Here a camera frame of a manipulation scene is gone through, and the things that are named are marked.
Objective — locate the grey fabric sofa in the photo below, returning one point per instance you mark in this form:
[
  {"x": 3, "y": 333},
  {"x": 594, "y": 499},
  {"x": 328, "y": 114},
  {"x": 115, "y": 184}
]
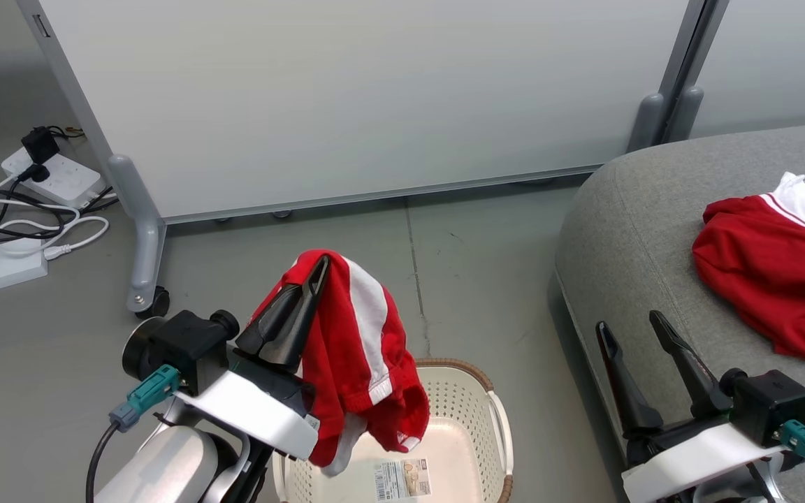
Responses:
[{"x": 640, "y": 230}]

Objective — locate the black plug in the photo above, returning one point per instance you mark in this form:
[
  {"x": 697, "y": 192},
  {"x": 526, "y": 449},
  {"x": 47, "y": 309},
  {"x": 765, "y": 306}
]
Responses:
[{"x": 33, "y": 173}]

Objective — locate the narrow white partition panel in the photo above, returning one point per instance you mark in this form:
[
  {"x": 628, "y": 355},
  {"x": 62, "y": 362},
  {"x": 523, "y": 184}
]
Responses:
[{"x": 780, "y": 56}]

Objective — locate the cream perforated laundry basket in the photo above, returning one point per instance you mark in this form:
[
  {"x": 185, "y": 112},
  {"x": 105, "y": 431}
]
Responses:
[{"x": 462, "y": 419}]

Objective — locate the black power adapter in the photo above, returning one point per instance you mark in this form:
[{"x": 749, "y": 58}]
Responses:
[{"x": 40, "y": 144}]

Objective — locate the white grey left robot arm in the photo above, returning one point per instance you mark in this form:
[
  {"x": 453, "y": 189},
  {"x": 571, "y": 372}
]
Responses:
[{"x": 158, "y": 468}]

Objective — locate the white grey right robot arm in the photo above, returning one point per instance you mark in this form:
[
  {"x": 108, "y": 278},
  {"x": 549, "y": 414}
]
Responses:
[{"x": 752, "y": 489}]

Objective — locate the square white power strip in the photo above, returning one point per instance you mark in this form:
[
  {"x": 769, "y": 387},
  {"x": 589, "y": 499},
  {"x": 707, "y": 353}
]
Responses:
[{"x": 60, "y": 178}]

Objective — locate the paper label sticker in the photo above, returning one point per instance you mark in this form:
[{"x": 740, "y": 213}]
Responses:
[{"x": 402, "y": 480}]

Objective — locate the grey partition leg with caster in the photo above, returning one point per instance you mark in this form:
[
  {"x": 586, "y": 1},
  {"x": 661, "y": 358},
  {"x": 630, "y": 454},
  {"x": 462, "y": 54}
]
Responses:
[{"x": 144, "y": 244}]

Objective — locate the red garment with white collar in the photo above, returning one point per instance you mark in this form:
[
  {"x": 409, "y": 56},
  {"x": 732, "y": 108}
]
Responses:
[{"x": 759, "y": 272}]

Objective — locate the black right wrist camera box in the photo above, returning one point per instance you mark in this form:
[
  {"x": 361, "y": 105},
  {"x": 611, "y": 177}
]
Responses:
[{"x": 769, "y": 405}]

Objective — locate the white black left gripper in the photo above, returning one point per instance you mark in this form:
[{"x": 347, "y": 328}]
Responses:
[{"x": 256, "y": 412}]

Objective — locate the wide white partition panel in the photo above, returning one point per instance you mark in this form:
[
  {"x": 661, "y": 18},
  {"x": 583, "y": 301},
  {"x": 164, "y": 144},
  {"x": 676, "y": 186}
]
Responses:
[{"x": 339, "y": 91}]

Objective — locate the red white striped garment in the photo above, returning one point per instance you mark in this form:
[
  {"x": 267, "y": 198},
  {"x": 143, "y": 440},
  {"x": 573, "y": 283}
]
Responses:
[{"x": 346, "y": 335}]

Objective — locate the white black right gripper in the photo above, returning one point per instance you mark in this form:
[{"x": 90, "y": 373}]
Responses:
[{"x": 696, "y": 461}]

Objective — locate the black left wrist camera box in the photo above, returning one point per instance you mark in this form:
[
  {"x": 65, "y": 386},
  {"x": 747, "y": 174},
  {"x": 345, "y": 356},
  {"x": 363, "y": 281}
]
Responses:
[{"x": 179, "y": 346}]

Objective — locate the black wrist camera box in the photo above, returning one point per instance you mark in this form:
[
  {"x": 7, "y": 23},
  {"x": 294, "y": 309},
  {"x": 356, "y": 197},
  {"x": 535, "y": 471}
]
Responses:
[
  {"x": 179, "y": 346},
  {"x": 769, "y": 405}
]

